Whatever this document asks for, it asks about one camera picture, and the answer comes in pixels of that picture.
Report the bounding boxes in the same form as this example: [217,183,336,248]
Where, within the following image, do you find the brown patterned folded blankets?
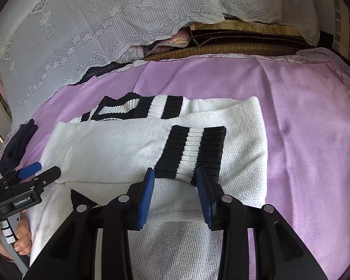
[144,20,314,62]

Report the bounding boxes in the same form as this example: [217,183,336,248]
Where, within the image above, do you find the black lace cloth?
[76,63,126,86]

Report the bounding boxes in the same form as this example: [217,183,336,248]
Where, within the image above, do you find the dark navy cloth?
[0,119,39,177]

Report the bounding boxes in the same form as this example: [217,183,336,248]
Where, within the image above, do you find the pink patterned folded blanket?
[152,31,192,53]

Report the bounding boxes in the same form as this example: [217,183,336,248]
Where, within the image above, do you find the person's left hand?
[0,211,32,261]

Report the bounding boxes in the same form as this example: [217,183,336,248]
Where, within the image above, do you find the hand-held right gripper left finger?
[23,168,156,280]

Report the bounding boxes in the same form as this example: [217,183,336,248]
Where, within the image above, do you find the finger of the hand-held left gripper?
[0,162,42,186]
[14,166,62,193]

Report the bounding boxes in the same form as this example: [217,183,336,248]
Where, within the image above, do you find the white lace cover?
[0,0,321,114]

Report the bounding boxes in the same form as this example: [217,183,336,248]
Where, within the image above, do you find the white sweater with black stripes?
[26,93,269,280]

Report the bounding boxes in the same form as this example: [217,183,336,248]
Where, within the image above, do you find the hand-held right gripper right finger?
[194,168,329,280]

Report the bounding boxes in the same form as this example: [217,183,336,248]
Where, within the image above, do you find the grey folded cloth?
[119,46,147,63]

